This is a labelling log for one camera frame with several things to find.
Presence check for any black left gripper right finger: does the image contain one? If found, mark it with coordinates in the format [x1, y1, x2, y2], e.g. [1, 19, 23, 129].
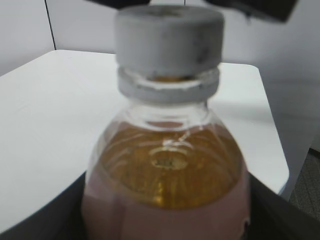
[247, 175, 320, 240]

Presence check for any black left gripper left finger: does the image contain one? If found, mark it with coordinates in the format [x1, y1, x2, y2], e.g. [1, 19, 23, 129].
[0, 173, 87, 240]

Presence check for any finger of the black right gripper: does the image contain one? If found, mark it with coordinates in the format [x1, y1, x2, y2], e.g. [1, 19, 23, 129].
[87, 0, 151, 10]
[205, 0, 298, 23]

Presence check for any white bottle cap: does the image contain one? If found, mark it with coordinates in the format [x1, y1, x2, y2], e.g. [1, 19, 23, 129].
[114, 5, 225, 77]

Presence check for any peach oolong tea bottle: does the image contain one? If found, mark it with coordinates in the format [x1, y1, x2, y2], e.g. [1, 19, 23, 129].
[81, 67, 251, 240]

